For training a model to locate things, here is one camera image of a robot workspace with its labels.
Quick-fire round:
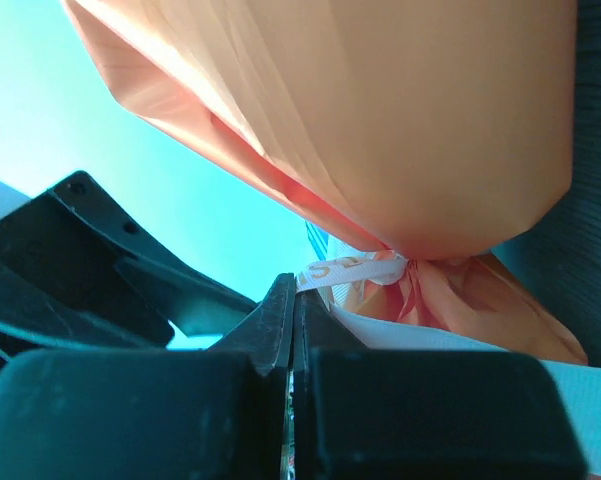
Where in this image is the orange wrapping paper sheet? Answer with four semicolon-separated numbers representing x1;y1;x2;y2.
59;0;589;366

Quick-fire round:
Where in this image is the cream printed ribbon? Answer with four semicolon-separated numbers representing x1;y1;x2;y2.
296;239;601;479

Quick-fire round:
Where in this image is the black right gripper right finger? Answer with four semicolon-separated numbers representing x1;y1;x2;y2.
293;292;589;479

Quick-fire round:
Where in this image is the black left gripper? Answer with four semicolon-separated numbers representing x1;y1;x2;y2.
0;171;255;368

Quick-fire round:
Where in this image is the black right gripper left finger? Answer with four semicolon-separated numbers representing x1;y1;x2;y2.
0;274;296;479

